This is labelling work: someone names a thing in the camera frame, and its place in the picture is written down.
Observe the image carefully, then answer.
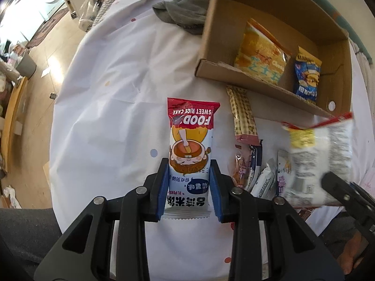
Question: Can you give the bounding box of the gray trash bin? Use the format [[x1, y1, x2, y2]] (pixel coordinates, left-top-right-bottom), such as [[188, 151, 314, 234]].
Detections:
[[15, 50, 37, 78]]

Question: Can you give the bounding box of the clear plastic bag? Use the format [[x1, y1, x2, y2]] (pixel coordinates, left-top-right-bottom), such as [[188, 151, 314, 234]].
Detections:
[[79, 0, 101, 33]]

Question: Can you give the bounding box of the small white snack packet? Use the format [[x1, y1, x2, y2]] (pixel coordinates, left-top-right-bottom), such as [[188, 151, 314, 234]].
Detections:
[[252, 158, 277, 200]]

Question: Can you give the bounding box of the beige checked blanket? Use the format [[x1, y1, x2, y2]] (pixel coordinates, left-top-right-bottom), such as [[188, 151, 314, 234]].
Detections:
[[94, 0, 127, 25]]

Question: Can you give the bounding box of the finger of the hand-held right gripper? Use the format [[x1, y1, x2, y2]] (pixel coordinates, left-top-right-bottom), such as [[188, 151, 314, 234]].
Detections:
[[321, 171, 375, 240]]

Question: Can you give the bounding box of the patterned floor rug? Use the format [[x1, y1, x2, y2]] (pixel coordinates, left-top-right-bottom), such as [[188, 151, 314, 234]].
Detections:
[[26, 6, 69, 49]]

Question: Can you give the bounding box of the white and navy snack packet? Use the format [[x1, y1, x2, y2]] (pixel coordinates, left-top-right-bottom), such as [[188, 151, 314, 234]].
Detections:
[[247, 140, 263, 191]]

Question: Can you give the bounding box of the red and white rice cake packet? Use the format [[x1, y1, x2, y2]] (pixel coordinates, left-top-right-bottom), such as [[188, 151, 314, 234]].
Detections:
[[162, 97, 221, 220]]

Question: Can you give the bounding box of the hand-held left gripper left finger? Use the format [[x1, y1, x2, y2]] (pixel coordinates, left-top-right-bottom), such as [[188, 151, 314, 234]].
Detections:
[[34, 158, 170, 281]]

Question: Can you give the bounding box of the clear wrapped pastry packet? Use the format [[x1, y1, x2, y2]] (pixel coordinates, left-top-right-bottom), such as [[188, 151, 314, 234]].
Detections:
[[229, 149, 252, 188]]

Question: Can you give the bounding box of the teal pillow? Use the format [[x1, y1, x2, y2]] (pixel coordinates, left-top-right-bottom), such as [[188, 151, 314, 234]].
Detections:
[[306, 0, 367, 56]]

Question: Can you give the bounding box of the large white red-edged snack bag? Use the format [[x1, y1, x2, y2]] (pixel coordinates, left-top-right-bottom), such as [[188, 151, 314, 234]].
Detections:
[[282, 112, 355, 208]]

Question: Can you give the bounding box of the gray cloth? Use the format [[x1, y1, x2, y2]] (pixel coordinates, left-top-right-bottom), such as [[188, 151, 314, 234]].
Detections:
[[152, 0, 213, 36]]

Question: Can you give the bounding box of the brown cardboard box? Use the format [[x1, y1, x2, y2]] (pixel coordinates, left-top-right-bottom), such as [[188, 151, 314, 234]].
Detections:
[[195, 0, 353, 119]]

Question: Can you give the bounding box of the person's leg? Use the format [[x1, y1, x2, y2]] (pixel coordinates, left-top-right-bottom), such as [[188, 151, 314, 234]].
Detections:
[[0, 208, 63, 281]]

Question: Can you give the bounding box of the white and purple snack packet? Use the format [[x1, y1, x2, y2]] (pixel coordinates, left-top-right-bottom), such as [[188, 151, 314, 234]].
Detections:
[[275, 149, 293, 198]]

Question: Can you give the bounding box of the person's right forearm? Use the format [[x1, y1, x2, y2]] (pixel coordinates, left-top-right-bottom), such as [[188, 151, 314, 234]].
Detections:
[[341, 234, 370, 273]]

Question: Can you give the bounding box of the beige checkered snack bar packet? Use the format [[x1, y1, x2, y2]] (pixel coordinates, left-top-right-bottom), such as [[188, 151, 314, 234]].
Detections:
[[225, 85, 261, 146]]

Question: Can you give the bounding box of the blue and yellow snack packet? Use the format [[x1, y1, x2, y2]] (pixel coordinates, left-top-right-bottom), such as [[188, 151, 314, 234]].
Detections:
[[294, 46, 323, 104]]

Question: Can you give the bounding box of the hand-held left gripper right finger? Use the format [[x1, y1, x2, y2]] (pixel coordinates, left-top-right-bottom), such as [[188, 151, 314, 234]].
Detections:
[[209, 159, 345, 281]]

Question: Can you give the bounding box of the wooden bench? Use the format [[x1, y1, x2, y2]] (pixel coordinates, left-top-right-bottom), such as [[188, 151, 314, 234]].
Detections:
[[0, 76, 28, 173]]

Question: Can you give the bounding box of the yellow snack bag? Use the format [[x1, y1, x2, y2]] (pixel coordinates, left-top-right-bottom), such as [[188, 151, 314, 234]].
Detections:
[[234, 18, 292, 86]]

